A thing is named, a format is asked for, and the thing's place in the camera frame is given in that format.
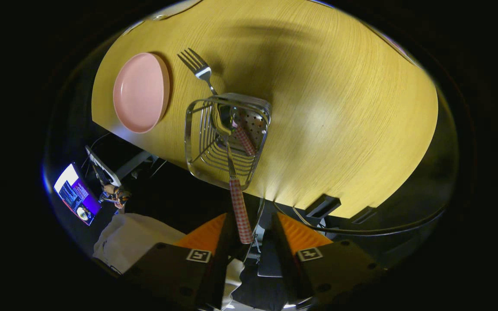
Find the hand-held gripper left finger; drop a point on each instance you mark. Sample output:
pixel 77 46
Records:
pixel 212 268

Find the square metal drain basket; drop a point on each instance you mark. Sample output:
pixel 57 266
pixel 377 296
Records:
pixel 255 123

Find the white cloth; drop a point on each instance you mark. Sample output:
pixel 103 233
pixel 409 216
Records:
pixel 136 237

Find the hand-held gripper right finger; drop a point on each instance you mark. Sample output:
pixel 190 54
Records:
pixel 285 255

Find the pink round plate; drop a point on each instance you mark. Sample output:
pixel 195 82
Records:
pixel 138 93

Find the laptop with lit screen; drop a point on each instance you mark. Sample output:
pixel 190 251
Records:
pixel 76 194

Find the black table bracket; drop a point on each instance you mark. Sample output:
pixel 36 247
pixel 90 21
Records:
pixel 323 205
pixel 365 214

